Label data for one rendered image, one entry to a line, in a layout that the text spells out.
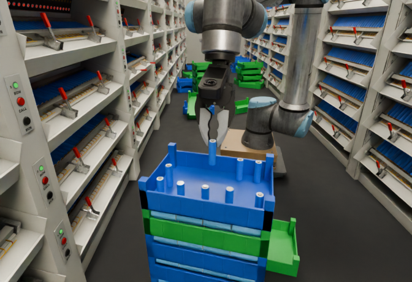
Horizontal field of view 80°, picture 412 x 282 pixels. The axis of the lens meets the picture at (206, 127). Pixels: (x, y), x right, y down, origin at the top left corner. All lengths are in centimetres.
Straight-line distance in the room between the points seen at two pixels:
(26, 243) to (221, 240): 44
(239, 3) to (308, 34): 65
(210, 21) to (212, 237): 48
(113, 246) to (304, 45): 115
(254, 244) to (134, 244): 61
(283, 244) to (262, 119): 61
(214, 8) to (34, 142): 49
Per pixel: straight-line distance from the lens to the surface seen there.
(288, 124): 130
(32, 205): 70
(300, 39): 120
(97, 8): 123
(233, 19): 57
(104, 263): 109
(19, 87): 64
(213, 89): 47
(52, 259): 80
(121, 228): 119
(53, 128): 77
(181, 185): 57
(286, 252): 109
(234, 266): 67
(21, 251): 72
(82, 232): 98
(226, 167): 72
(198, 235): 63
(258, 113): 134
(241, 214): 55
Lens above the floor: 81
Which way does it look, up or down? 23 degrees down
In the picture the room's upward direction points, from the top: straight up
